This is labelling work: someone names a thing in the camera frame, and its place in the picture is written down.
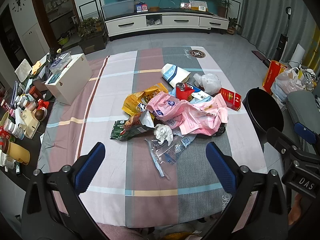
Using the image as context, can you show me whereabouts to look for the red cigarette carton box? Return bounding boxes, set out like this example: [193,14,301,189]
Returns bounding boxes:
[220,88,242,111]

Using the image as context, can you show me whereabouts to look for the dark planter with plants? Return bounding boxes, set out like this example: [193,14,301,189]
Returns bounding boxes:
[78,17,107,55]

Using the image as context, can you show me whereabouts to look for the yellow chips bag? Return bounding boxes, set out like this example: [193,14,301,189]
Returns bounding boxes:
[121,83,168,116]

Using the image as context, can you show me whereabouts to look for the pink plastic mailer bag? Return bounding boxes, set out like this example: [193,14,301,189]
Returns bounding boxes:
[146,92,228,136]

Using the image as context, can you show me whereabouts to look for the wall clock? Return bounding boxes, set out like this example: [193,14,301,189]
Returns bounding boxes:
[12,0,26,12]

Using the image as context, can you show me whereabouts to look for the green wafer snack bag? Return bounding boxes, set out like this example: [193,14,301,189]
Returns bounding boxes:
[110,111,155,141]

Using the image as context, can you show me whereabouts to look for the black round trash bin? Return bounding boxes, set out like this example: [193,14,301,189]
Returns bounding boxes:
[242,87,284,146]

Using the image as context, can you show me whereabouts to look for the white tissue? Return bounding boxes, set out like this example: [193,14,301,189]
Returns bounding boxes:
[153,124,174,146]

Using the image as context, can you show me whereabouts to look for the white tv cabinet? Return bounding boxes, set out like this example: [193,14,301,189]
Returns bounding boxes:
[105,11,229,38]

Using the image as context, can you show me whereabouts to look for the black upright vacuum cleaner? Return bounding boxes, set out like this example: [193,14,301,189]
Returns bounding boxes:
[274,7,292,62]

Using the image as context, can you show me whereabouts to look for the clear plastic zip bag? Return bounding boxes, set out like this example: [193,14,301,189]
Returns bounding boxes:
[145,134,196,179]

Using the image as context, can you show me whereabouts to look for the white medicine bottle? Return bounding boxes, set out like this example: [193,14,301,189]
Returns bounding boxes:
[8,122,24,140]

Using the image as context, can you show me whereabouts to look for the grey window curtains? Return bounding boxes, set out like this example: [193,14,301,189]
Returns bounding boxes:
[239,0,316,62]

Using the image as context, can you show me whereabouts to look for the potted plant by cabinet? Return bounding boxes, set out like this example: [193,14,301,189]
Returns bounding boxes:
[227,17,242,35]

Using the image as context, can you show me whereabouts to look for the clear plastic organizer box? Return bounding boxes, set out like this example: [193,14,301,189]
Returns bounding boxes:
[49,52,72,74]

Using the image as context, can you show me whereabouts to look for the yellow paper cup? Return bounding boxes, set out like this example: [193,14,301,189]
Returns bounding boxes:
[2,140,30,165]

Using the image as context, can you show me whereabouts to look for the red orange shopping bag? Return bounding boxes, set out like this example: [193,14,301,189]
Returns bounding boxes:
[262,60,288,95]

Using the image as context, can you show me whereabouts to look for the pink white plastic bag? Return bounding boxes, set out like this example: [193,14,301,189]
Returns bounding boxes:
[271,67,305,102]

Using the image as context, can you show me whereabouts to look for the potted plant on cabinet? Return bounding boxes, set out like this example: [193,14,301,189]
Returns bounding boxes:
[215,0,233,18]

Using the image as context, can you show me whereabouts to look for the red snack wrapper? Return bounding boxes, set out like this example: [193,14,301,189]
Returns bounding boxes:
[176,82,195,101]

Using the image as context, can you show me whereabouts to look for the grey sofa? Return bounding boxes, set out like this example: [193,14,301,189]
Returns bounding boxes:
[283,90,319,154]

